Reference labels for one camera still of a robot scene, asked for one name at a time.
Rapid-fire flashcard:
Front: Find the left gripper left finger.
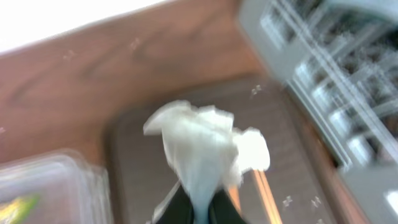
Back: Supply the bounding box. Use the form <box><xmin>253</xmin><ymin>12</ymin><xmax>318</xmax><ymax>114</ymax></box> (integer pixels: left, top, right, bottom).
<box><xmin>152</xmin><ymin>182</ymin><xmax>194</xmax><ymax>224</ymax></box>

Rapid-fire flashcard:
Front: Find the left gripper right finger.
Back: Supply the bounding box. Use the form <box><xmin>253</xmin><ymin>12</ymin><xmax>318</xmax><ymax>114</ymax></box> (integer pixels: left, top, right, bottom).
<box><xmin>208</xmin><ymin>190</ymin><xmax>248</xmax><ymax>224</ymax></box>

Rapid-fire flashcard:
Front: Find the white napkin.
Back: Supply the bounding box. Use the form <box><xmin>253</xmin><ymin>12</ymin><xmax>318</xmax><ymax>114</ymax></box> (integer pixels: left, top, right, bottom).
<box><xmin>143</xmin><ymin>100</ymin><xmax>271</xmax><ymax>223</ymax></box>

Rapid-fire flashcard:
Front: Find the yellow green snack wrapper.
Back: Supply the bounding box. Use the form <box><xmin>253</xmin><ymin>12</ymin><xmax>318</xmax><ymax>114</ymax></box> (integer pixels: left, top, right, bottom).
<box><xmin>1</xmin><ymin>195</ymin><xmax>40</xmax><ymax>224</ymax></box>

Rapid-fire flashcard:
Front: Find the grey dishwasher rack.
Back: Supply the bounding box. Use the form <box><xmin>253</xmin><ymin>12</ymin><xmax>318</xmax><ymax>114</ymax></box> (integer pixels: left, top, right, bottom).
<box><xmin>238</xmin><ymin>0</ymin><xmax>397</xmax><ymax>223</ymax></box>

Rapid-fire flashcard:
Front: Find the wooden chopstick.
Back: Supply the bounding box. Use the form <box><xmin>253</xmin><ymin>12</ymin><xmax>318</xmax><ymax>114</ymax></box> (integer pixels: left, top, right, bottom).
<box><xmin>253</xmin><ymin>170</ymin><xmax>283</xmax><ymax>224</ymax></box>
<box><xmin>228</xmin><ymin>186</ymin><xmax>241</xmax><ymax>214</ymax></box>

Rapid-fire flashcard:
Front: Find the brown serving tray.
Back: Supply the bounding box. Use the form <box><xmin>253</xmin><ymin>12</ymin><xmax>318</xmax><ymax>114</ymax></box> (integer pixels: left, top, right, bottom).
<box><xmin>104</xmin><ymin>77</ymin><xmax>367</xmax><ymax>223</ymax></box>

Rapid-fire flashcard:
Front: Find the clear plastic bin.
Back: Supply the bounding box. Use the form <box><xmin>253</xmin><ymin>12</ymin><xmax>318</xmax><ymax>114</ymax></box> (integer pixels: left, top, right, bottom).
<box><xmin>1</xmin><ymin>150</ymin><xmax>114</xmax><ymax>224</ymax></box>

